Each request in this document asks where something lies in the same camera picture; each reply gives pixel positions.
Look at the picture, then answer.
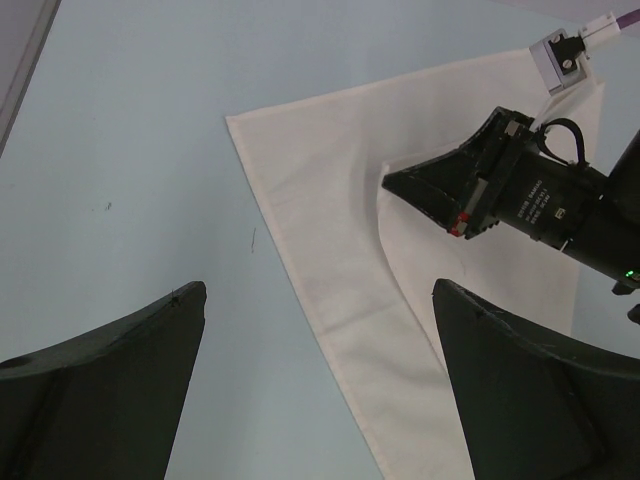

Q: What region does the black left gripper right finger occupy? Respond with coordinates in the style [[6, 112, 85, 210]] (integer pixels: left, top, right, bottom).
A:
[[432, 279, 639, 479]]

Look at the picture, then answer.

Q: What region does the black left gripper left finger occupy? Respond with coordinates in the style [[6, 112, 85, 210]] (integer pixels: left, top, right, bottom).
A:
[[1, 281, 206, 479]]

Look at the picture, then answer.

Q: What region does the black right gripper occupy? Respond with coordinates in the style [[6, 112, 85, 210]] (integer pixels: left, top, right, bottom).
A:
[[381, 107, 639, 295]]

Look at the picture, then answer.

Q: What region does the white cloth napkin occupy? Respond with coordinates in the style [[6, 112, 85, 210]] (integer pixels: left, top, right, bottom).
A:
[[227, 49, 579, 479]]

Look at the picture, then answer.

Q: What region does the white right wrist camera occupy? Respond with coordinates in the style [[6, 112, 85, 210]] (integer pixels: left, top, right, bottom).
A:
[[529, 27, 598, 96]]

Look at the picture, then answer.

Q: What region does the left aluminium frame post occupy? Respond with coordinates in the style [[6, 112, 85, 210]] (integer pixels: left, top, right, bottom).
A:
[[1, 0, 61, 152]]

